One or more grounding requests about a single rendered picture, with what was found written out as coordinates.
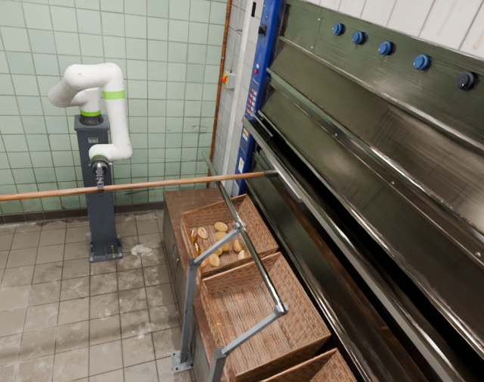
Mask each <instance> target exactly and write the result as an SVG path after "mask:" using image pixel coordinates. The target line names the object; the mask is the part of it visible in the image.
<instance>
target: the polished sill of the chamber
mask: <svg viewBox="0 0 484 382"><path fill-rule="evenodd" d="M259 152H260V150H256V157H257V158H258V159H259V161H260V162H261V164H262V165H263V167H264V168H265V169H266V170H267V171H269V170H272V169H271V168H270V166H269V165H268V163H267V162H266V161H265V159H264V158H263V157H262V156H261V155H260V153H259ZM272 179H273V180H274V181H275V183H276V184H277V186H278V187H279V189H280V190H281V191H282V192H283V194H284V196H285V197H286V198H287V200H288V201H289V202H290V204H291V205H292V206H293V208H294V209H295V211H296V212H297V213H298V214H299V216H300V218H301V219H302V220H303V222H304V223H305V225H306V226H307V227H308V228H309V230H310V232H311V233H312V234H313V235H314V237H315V238H316V240H317V241H318V242H319V244H320V245H321V247H322V248H323V249H324V250H325V252H326V254H327V255H328V256H329V258H330V259H331V260H332V262H333V263H334V264H335V266H336V267H337V269H338V270H339V271H340V272H341V274H342V276H343V277H344V279H345V280H346V281H347V282H348V284H349V285H350V287H351V288H352V290H353V291H354V292H355V293H356V294H357V296H358V298H359V299H360V301H361V302H362V303H363V304H364V306H365V307H366V309H367V310H368V312H369V313H370V314H371V315H372V317H373V318H374V320H375V321H376V323H377V324H378V325H379V326H380V328H381V329H382V331H383V332H384V334H385V335H386V337H387V338H388V339H389V340H390V342H391V343H392V345H393V346H394V348H396V350H397V351H398V353H399V354H400V356H401V357H402V359H403V360H404V361H405V362H406V364H407V365H408V367H409V368H410V370H411V371H412V372H413V373H414V375H415V376H416V378H417V379H418V381H419V382H443V380H442V379H441V378H440V377H439V376H438V374H437V373H436V372H435V370H434V369H433V368H432V366H431V365H430V364H429V363H428V361H427V360H426V359H425V357H424V356H423V354H422V353H421V352H420V351H419V350H418V348H417V347H416V346H415V345H414V343H413V342H412V340H411V339H410V338H409V337H408V335H407V334H406V333H405V332H404V330H403V329H402V328H401V326H400V325H399V324H398V322H396V320H395V319H394V318H393V316H392V315H391V313H390V312H389V311H388V310H387V308H386V307H385V306H384V305H383V304H382V302H381V301H380V299H379V298H378V297H377V295H376V294H375V293H374V292H373V291H372V289H371V288H370V287H369V285H368V284H367V283H366V281H365V280H364V279H363V278H362V277H361V275H360V274H359V272H358V271H357V270H356V268H355V267H354V266H353V265H352V264H351V263H350V261H349V260H348V258H347V257H346V256H345V254H344V253H343V252H342V251H341V250H340V248H339V247H338V245H337V244H336V243H335V241H334V240H333V239H332V238H331V237H330V236H329V234H328V233H327V231H326V230H325V228H324V227H323V226H322V225H321V224H320V223H319V221H318V220H317V219H316V217H315V216H314V214H313V213H312V212H311V211H310V210H309V208H308V207H307V206H306V204H305V203H304V202H297V200H296V199H295V198H294V197H293V196H292V194H291V193H290V192H289V190H288V189H287V187H286V186H285V185H284V184H283V183H282V182H281V180H280V179H279V178H278V177H272Z"/></svg>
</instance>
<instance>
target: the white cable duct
mask: <svg viewBox="0 0 484 382"><path fill-rule="evenodd" d="M252 3H253V0H247V9H246V15H245V21H244V31H243V36H242V42H241V47H240V57H239V62H238V68H237V78H236V83H235V89H234V99H233V104H232V109H231V119H230V125H229V131H228V141H227V146H226V152H225V161H224V167H223V172H222V175H226V172H227V167H228V158H229V152H230V147H231V137H232V133H233V127H234V118H235V113H236V107H237V98H238V93H239V88H240V79H241V73H242V67H243V62H244V53H245V48H246V43H247V34H248V28H249V22H250V13H251V8H252Z"/></svg>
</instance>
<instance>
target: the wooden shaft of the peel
mask: <svg viewBox="0 0 484 382"><path fill-rule="evenodd" d="M264 176H265V172H256V173H248V174H231V175H221V176H213V177H196V178H187V179H179V180H162V181H153V182H144V183H127V184H118V185H110V186H104V190H97V186H93V187H84V188H75V189H59V190H49V191H41V192H31V193H15V194H6V195H0V202H3V201H12V200H20V199H36V198H44V197H53V196H68V195H77V194H84V193H100V192H108V191H117V190H126V189H141V188H149V187H157V186H173V185H181V184H190V183H205V182H213V181H222V180H237V179H246V178H254V177H264Z"/></svg>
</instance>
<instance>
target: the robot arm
mask: <svg viewBox="0 0 484 382"><path fill-rule="evenodd" d="M99 87H101V90H102V95H103V101H104V103H105V108H106V111H107V114H108V119H109V123H110V127H111V132H112V142H113V143H112V144H100V145H99V144H98V145H94V146H92V147H91V149H90V151H89V156H90V164H89V166H90V167H91V169H92V171H93V173H94V174H95V175H96V178H97V179H96V181H97V190H104V183H103V181H104V177H105V175H106V174H107V171H108V168H109V165H112V164H110V163H109V162H110V161H126V160H128V159H129V158H130V157H131V156H132V154H133V149H132V147H131V144H130V138H129V133H128V129H127V117H126V97H125V93H124V78H123V73H122V71H121V69H120V67H119V66H118V65H116V64H113V63H104V64H91V65H85V64H73V65H71V66H69V67H68V68H67V69H66V71H65V72H64V77H63V79H62V80H61V82H60V83H59V84H58V85H56V86H53V87H52V88H51V89H50V90H49V92H48V98H49V101H50V102H51V103H52V104H53V105H54V106H55V107H58V108H68V107H74V106H79V109H80V118H79V122H80V123H81V124H83V125H87V126H96V125H100V124H102V123H103V122H104V119H103V117H102V115H101V102H100V93H99Z"/></svg>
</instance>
